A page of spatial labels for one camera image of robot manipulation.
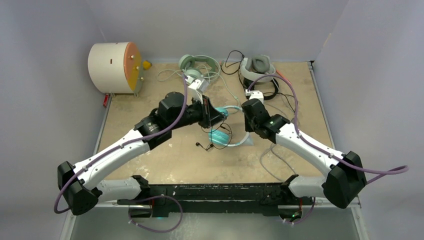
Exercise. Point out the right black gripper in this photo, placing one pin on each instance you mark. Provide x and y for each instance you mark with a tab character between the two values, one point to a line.
247	127

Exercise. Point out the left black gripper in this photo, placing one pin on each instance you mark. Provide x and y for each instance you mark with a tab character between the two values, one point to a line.
209	115

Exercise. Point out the teal cat-ear headphones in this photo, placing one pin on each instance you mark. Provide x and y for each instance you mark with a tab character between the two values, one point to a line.
247	139

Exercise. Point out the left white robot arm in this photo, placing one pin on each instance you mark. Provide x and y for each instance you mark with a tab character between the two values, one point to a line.
83	184

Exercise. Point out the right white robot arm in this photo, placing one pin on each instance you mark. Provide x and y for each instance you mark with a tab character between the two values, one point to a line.
341	180

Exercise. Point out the black headphones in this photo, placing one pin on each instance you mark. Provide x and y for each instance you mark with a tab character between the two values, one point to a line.
270	85

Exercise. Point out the white grey headphones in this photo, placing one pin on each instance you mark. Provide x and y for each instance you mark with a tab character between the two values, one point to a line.
251	68

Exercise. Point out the mint green headphones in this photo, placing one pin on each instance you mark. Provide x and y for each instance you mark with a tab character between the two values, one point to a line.
199	66

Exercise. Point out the orange pencil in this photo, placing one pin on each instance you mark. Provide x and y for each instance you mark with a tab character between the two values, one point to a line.
281	75

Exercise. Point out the yellow small object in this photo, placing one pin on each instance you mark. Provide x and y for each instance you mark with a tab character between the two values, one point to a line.
146	65

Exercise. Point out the red clamp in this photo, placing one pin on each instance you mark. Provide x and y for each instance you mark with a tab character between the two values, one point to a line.
106	100

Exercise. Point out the white cylinder drum orange lid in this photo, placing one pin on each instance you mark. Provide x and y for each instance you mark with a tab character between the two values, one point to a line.
115	67

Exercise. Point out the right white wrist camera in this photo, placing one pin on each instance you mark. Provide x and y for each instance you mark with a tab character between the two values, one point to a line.
254	94

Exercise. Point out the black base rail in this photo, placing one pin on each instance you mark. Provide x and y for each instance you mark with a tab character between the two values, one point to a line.
270	199

